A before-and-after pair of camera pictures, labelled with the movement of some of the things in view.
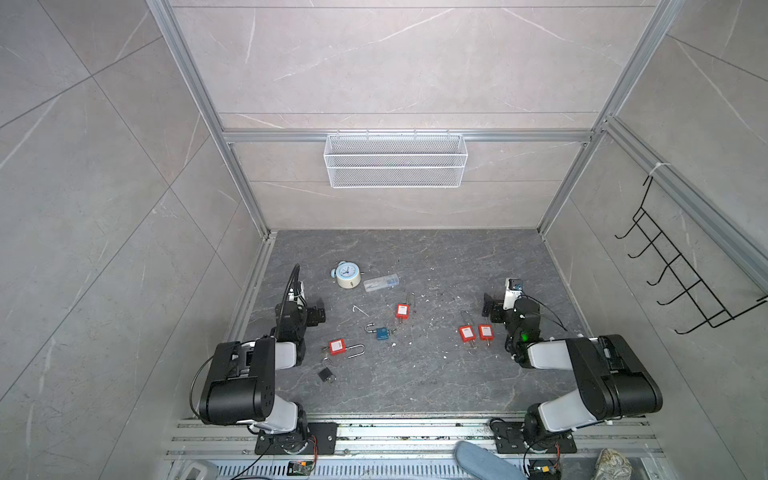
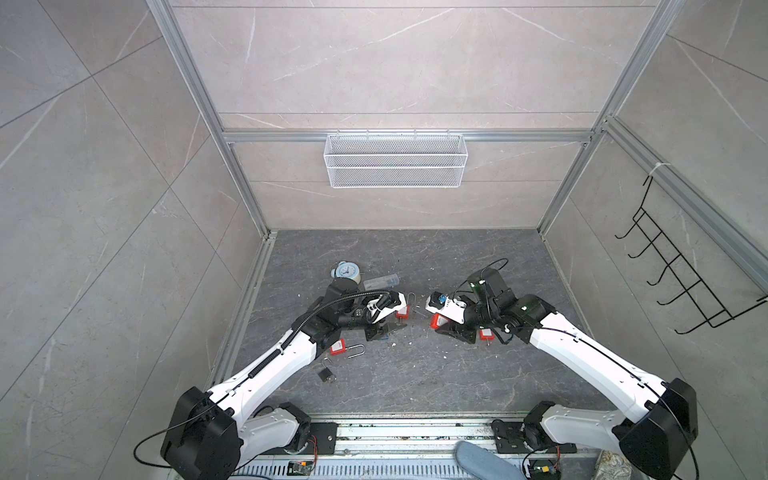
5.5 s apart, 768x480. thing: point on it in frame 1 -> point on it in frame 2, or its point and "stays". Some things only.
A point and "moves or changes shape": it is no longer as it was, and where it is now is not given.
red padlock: x=467 y=334 moves or changes shape
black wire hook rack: x=708 y=304 stays
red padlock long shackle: x=337 y=347 stays
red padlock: x=485 y=332 stays
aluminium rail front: x=390 y=438 stays
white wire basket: x=396 y=161 stays
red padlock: x=403 y=310 stays
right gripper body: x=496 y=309 -> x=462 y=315
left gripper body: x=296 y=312 -> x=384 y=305
